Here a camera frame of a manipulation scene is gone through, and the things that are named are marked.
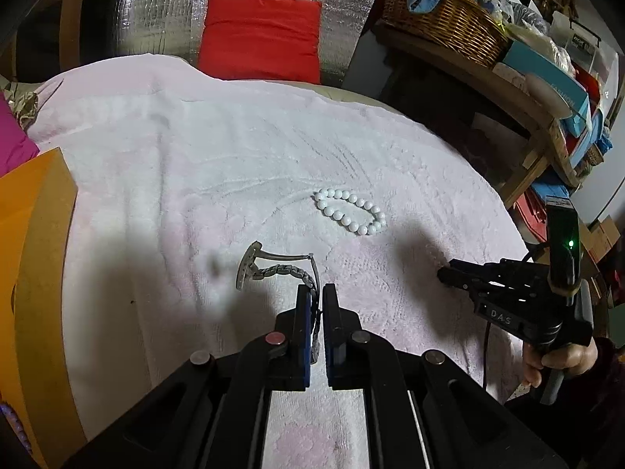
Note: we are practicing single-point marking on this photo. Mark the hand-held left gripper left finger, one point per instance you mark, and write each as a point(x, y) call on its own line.
point(305, 332)

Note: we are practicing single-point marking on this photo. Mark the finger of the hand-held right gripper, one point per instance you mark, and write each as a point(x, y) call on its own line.
point(468, 273)
point(508, 291)

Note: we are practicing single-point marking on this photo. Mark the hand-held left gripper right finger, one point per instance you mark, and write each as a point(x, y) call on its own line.
point(332, 337)

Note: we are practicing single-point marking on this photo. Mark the metal band wristwatch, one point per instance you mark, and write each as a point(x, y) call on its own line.
point(283, 269)

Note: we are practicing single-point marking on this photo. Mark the orange rectangular box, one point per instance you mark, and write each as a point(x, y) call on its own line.
point(39, 254)

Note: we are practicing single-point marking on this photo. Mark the person's right hand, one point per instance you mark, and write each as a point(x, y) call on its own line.
point(571, 359)

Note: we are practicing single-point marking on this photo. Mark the brown cardboard box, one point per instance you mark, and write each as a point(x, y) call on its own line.
point(603, 239)

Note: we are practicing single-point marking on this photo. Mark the red box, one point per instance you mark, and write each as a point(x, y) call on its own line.
point(530, 217)

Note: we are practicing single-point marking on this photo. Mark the small wicker basket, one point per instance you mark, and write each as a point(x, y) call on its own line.
point(576, 156)

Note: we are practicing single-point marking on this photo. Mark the white oval object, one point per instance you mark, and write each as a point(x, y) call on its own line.
point(547, 94)

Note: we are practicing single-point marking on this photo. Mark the curved wooden shelf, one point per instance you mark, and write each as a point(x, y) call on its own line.
point(488, 88)

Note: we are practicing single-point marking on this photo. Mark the teal cardboard box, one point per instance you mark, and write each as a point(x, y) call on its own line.
point(537, 66)

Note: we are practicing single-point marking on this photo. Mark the pale pink fluffy blanket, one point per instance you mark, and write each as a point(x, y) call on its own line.
point(195, 156)

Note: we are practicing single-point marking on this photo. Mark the red pillow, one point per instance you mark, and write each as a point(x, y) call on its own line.
point(259, 34)

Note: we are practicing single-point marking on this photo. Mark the pink pillow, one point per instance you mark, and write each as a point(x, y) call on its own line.
point(12, 141)

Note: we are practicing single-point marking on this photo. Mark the silver foil insulation sheet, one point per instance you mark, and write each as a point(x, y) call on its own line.
point(161, 10)

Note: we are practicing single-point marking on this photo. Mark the patterned grey cloth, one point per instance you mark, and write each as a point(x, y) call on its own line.
point(24, 107)

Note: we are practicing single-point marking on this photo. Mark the wooden cabinet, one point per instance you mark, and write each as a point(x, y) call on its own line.
point(73, 34)

